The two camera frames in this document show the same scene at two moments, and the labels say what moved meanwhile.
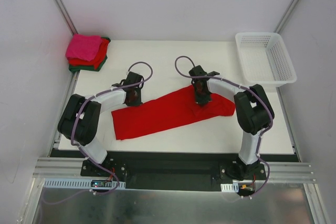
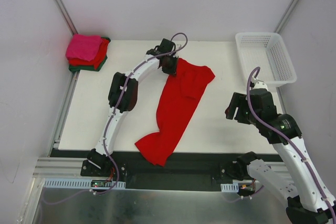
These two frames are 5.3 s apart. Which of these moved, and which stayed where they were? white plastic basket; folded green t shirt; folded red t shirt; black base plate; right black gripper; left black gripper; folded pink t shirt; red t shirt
Moved: left black gripper; right black gripper; red t shirt
Stayed: folded green t shirt; folded pink t shirt; folded red t shirt; black base plate; white plastic basket
